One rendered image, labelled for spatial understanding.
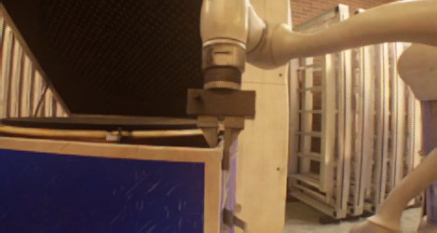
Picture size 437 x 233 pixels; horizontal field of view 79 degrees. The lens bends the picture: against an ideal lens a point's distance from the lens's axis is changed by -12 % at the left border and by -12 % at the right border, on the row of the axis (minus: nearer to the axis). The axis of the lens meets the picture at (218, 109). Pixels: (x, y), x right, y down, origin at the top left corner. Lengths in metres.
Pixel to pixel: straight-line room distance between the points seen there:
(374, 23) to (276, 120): 1.51
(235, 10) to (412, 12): 0.32
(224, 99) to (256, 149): 1.36
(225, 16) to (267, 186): 1.52
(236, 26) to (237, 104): 0.15
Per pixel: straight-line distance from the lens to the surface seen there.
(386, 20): 0.50
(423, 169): 0.84
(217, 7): 0.61
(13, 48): 3.02
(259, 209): 2.01
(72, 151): 0.59
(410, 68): 0.98
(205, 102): 0.57
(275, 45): 0.69
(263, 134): 1.92
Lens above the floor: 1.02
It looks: 1 degrees up
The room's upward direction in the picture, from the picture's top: 1 degrees clockwise
